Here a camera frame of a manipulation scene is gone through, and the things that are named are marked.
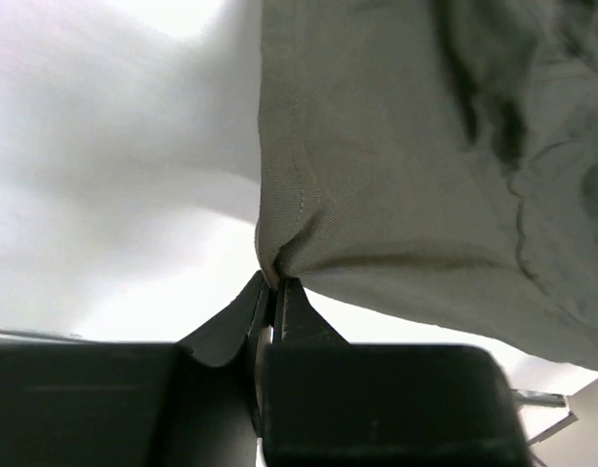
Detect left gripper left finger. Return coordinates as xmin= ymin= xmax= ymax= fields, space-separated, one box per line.
xmin=178 ymin=271 xmax=270 ymax=431

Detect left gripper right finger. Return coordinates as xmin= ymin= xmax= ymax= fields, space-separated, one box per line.
xmin=262 ymin=278 xmax=350 ymax=466

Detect olive green shorts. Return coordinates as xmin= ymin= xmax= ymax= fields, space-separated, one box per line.
xmin=257 ymin=1 xmax=598 ymax=371

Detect aluminium frame rail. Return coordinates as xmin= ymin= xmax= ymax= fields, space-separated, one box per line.
xmin=510 ymin=389 xmax=568 ymax=409

